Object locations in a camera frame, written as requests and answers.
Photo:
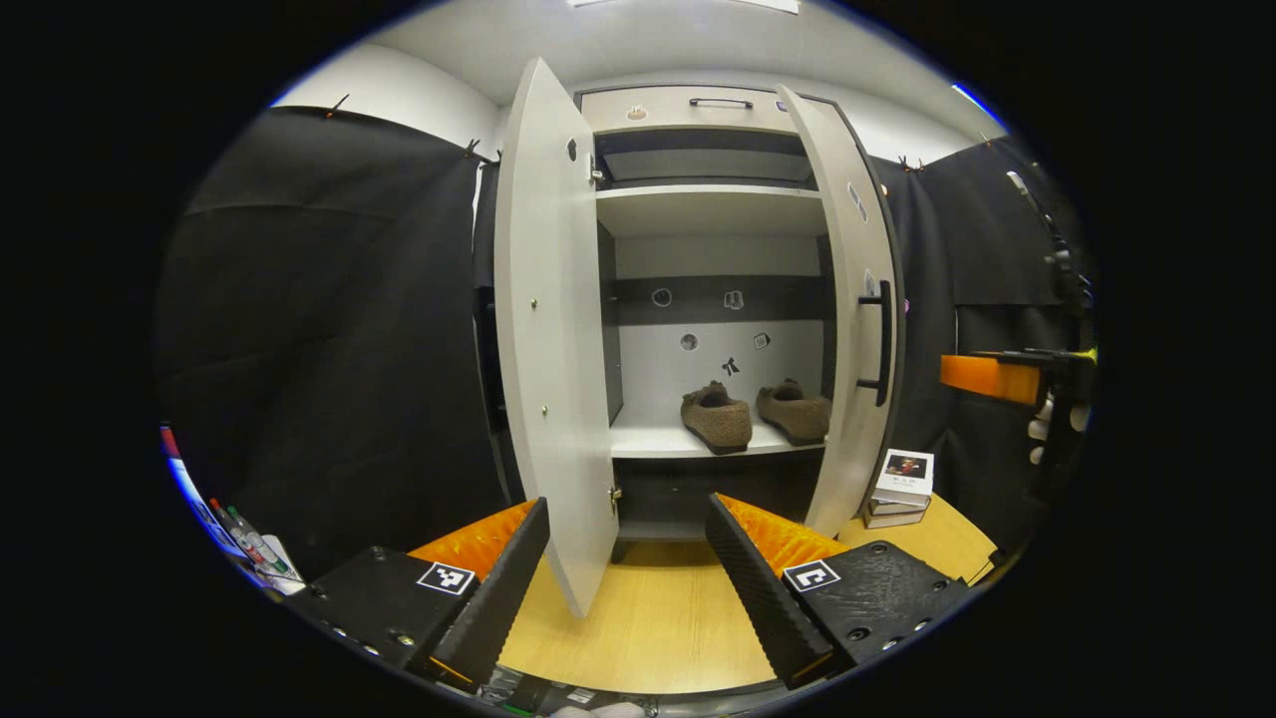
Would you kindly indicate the brown fuzzy shoe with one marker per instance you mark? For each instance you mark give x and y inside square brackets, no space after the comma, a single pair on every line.
[718,424]
[797,414]

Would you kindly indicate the white shoe cabinet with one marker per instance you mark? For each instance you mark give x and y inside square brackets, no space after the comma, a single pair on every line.
[708,209]

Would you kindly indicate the red capped marker pen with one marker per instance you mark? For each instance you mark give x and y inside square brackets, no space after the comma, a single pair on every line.
[231,527]

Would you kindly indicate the white shoe cabinet door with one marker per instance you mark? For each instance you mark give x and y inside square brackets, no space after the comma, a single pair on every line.
[553,349]
[845,449]

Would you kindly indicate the white photo cover book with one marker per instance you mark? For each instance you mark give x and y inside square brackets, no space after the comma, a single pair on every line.
[905,469]

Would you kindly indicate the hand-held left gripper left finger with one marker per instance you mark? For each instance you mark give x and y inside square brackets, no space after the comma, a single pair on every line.
[503,598]

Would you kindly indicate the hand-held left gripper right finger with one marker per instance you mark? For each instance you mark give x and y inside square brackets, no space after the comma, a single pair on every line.
[758,588]

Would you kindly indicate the black backdrop cloth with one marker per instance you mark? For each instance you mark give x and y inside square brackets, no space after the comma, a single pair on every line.
[319,299]

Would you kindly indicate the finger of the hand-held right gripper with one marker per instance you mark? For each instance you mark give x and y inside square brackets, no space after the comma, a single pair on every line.
[987,377]

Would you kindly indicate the thin pale book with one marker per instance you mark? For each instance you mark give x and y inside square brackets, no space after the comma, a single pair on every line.
[887,521]
[892,507]

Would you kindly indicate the white cabinet drawer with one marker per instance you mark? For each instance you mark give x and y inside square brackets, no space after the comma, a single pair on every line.
[678,118]

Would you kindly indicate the green capped marker pen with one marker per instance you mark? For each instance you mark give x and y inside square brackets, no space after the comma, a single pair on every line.
[254,538]

